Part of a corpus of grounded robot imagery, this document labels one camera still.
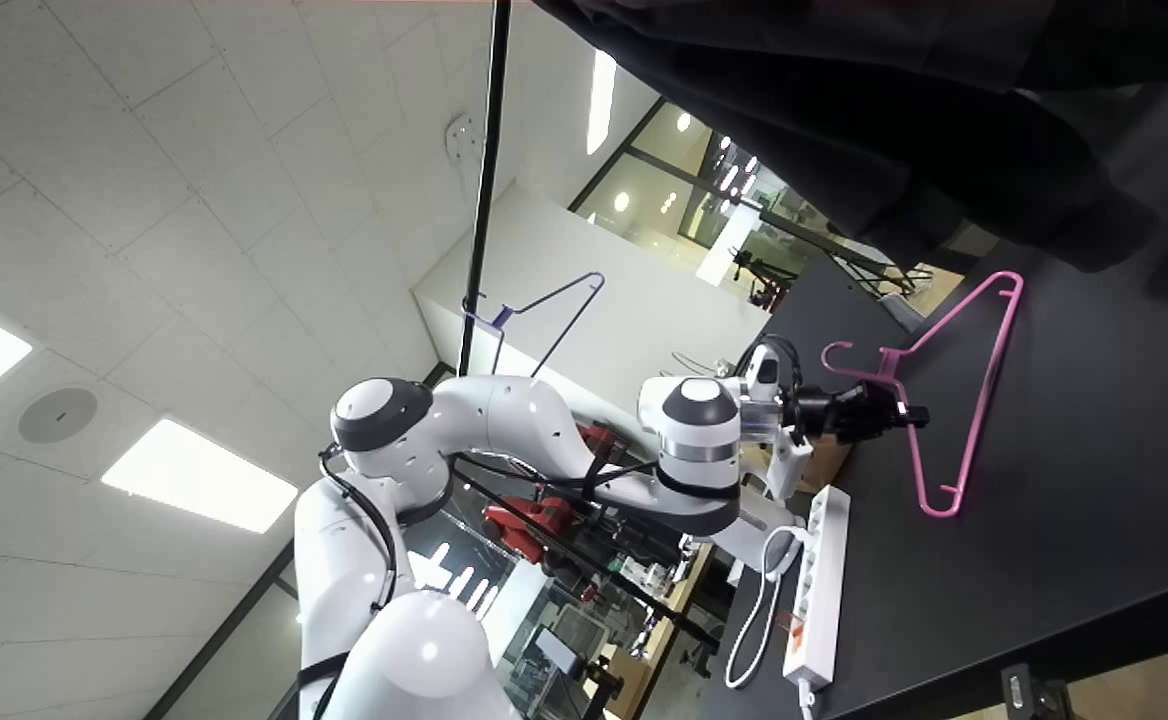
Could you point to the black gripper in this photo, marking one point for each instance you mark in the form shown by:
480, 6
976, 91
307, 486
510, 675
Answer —
842, 412

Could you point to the pink clothes hanger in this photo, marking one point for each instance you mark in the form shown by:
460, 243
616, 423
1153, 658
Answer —
939, 508

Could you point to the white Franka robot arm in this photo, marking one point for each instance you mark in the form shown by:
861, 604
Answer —
506, 412

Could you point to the purple clothes hanger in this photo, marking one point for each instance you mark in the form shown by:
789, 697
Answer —
596, 277

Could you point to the white power strip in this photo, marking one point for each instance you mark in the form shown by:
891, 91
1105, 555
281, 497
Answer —
817, 586

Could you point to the black hanging garment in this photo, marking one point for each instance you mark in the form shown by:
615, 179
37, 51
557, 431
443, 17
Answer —
878, 107

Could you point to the round grey ceiling speaker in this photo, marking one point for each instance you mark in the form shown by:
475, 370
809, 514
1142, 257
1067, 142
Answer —
59, 412

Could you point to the black clothes rail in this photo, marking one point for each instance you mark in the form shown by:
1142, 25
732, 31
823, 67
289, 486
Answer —
487, 163

